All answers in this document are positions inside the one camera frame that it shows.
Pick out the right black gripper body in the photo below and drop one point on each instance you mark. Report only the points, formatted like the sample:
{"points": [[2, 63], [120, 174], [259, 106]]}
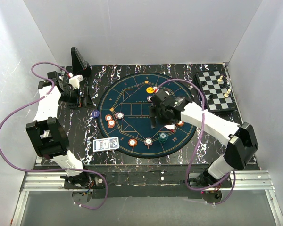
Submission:
{"points": [[161, 116]]}

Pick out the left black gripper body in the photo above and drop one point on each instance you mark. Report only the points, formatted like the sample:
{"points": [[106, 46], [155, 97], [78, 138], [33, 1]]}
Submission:
{"points": [[72, 97]]}

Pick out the orange big blind button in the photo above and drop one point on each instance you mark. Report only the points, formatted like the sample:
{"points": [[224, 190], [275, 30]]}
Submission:
{"points": [[150, 90]]}

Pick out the purple small blind button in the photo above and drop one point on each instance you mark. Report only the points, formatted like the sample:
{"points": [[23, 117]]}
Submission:
{"points": [[95, 113]]}

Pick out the green poker chip stack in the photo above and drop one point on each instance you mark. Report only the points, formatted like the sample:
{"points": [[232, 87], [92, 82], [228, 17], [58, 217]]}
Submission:
{"points": [[162, 137]]}

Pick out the white-blue poker chip stack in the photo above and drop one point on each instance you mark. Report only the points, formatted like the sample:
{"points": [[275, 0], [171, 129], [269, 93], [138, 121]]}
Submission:
{"points": [[148, 141]]}

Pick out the orange poker chip stack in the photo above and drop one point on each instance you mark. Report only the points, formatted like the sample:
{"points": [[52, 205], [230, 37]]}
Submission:
{"points": [[132, 142]]}

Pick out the blue playing card deck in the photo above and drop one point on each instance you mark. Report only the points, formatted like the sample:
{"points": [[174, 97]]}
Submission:
{"points": [[105, 144]]}

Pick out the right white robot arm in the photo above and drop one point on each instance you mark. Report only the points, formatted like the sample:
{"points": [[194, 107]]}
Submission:
{"points": [[240, 140]]}

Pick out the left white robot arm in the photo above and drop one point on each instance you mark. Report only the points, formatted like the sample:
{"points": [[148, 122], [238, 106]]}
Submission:
{"points": [[45, 132]]}

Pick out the round blue poker mat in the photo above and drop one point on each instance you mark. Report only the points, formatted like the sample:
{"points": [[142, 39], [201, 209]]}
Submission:
{"points": [[124, 113]]}

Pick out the black card shoe stand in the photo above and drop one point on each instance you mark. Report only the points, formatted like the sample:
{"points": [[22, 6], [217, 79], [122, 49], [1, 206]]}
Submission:
{"points": [[79, 64]]}

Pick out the black white chess board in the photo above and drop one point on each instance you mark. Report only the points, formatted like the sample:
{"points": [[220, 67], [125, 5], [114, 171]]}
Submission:
{"points": [[223, 101]]}

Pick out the cream chess piece tall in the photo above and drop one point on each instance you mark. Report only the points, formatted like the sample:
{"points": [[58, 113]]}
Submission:
{"points": [[220, 79]]}

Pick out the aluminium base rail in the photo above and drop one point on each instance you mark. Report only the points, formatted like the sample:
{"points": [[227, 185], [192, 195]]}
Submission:
{"points": [[151, 198]]}

